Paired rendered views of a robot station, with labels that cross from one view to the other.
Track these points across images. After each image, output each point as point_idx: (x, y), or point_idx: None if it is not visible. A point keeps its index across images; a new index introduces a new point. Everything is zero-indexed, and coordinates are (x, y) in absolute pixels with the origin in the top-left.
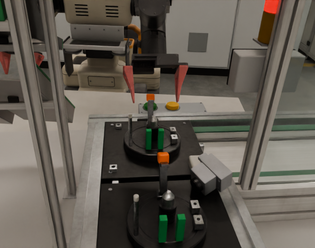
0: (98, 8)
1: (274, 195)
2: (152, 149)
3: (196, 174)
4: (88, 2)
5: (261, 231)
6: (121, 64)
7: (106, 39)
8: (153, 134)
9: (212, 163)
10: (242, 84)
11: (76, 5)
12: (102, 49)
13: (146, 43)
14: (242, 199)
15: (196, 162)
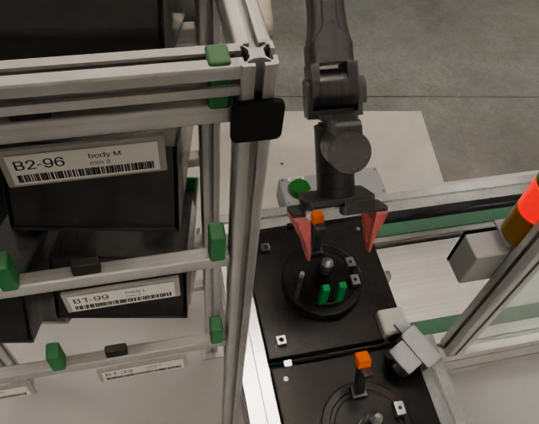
0: None
1: (483, 353)
2: (327, 303)
3: (397, 361)
4: None
5: (460, 386)
6: None
7: (193, 14)
8: (327, 279)
9: (416, 341)
10: (471, 277)
11: None
12: (192, 45)
13: (328, 180)
14: (447, 373)
15: (389, 324)
